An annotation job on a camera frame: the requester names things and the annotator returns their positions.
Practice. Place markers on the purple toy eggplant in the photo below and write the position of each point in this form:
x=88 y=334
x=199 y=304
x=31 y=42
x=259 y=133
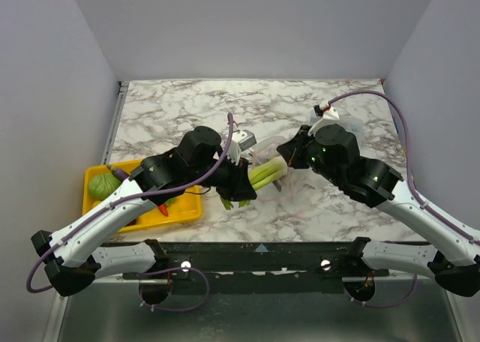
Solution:
x=119 y=173

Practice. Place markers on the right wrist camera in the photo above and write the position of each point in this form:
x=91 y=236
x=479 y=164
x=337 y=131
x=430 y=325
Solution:
x=321 y=116

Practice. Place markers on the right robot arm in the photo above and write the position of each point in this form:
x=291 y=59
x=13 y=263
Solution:
x=448 y=257

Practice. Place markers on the yellow plastic tray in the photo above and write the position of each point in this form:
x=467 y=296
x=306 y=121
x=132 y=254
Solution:
x=184 y=209

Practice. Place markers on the green toy grapes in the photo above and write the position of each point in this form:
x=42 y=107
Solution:
x=170 y=201

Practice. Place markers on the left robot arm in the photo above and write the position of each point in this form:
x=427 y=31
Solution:
x=76 y=255

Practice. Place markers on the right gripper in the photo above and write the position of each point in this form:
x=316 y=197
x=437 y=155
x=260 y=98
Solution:
x=291 y=151

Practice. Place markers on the green toy celery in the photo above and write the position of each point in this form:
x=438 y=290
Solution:
x=266 y=173

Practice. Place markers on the green toy cabbage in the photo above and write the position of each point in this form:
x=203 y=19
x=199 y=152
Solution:
x=102 y=185

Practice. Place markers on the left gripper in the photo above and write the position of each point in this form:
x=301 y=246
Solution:
x=238 y=187

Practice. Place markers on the black base frame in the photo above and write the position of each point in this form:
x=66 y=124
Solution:
x=261 y=267

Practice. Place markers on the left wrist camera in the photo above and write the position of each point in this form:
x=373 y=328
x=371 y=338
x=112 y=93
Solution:
x=241 y=141

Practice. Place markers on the clear screw organizer box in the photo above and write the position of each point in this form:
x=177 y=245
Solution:
x=353 y=125

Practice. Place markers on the red toy chili pepper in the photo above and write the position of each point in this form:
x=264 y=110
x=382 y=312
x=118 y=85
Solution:
x=163 y=210

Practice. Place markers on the clear zip top bag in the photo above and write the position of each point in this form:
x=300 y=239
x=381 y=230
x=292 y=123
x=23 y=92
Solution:
x=288 y=182

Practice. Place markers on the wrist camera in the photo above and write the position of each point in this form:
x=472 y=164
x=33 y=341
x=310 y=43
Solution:
x=241 y=141
x=321 y=116

